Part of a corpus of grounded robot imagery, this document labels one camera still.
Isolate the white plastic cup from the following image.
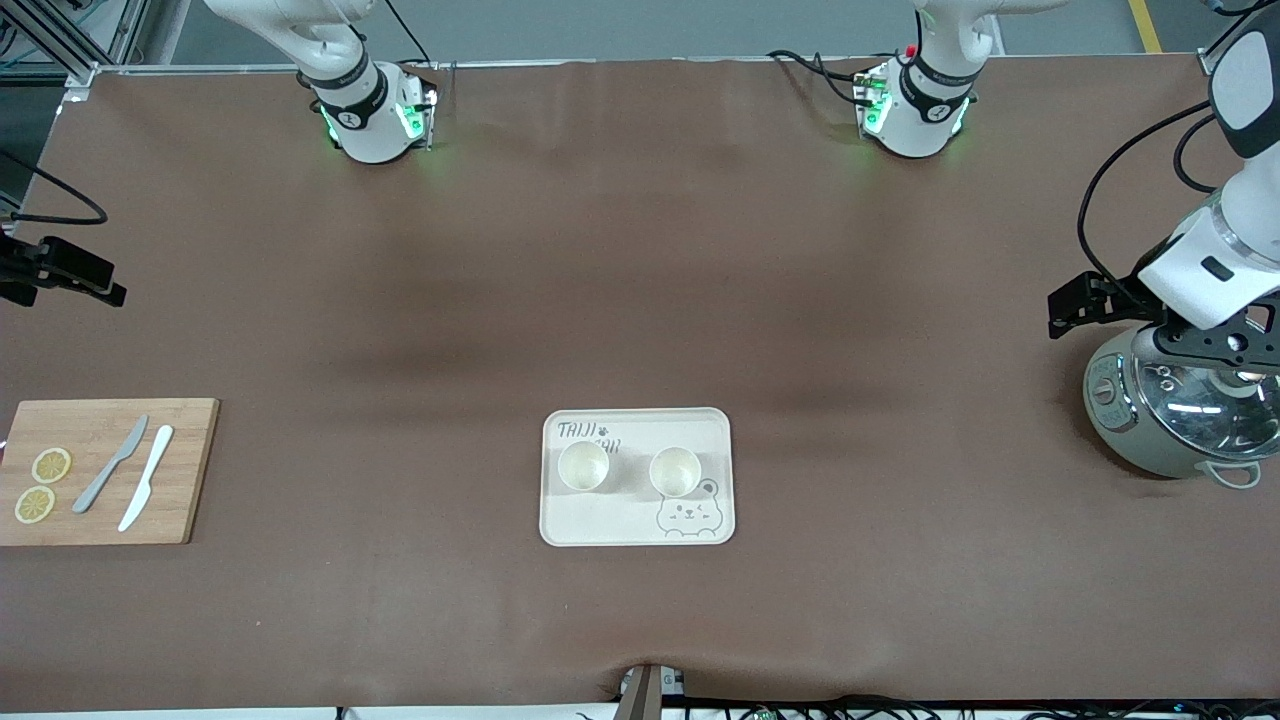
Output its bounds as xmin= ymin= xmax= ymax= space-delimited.
xmin=649 ymin=446 xmax=702 ymax=499
xmin=557 ymin=440 xmax=612 ymax=493

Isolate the grey-green cooking pot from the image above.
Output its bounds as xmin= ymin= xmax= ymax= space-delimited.
xmin=1083 ymin=325 xmax=1266 ymax=490

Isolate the glass pot lid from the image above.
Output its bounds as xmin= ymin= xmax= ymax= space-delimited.
xmin=1140 ymin=360 xmax=1280 ymax=463

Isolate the grey plastic knife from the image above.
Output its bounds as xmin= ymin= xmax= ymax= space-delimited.
xmin=72 ymin=415 xmax=150 ymax=515

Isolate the white plastic knife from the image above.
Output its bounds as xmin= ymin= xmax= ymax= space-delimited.
xmin=118 ymin=425 xmax=175 ymax=533

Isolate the bamboo cutting board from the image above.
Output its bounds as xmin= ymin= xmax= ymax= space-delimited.
xmin=0 ymin=398 xmax=221 ymax=547

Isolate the brown table mat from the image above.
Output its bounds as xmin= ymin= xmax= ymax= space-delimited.
xmin=0 ymin=57 xmax=1280 ymax=713

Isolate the cream tray with bear print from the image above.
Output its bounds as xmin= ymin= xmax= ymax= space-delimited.
xmin=540 ymin=407 xmax=736 ymax=548

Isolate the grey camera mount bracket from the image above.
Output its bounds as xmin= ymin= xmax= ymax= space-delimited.
xmin=615 ymin=663 xmax=687 ymax=720

